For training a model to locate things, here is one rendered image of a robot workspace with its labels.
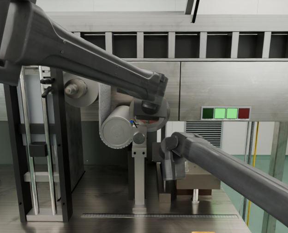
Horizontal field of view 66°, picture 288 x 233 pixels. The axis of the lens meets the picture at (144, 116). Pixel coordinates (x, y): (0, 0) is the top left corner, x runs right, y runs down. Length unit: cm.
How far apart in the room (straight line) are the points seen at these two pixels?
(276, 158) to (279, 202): 114
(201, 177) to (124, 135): 32
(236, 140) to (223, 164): 338
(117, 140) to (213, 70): 60
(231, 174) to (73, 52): 37
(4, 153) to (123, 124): 79
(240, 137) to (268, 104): 264
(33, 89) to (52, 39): 50
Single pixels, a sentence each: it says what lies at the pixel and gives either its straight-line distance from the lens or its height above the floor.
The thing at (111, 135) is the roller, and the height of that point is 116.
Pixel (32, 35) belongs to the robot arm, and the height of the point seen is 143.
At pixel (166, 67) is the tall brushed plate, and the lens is 111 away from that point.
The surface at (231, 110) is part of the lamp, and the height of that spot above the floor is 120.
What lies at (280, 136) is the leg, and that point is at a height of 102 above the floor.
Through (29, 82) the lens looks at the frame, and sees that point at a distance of 77.
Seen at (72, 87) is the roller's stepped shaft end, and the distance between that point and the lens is 73.
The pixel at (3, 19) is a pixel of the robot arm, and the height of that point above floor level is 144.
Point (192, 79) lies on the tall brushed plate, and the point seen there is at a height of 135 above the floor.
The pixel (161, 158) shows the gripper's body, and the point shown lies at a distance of 77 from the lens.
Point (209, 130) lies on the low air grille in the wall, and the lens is 368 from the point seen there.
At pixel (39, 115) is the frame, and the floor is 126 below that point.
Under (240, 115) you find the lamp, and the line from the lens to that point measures 122.
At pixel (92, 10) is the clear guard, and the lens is 119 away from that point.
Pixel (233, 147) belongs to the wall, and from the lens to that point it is 391.
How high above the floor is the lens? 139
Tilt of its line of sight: 11 degrees down
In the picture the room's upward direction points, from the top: straight up
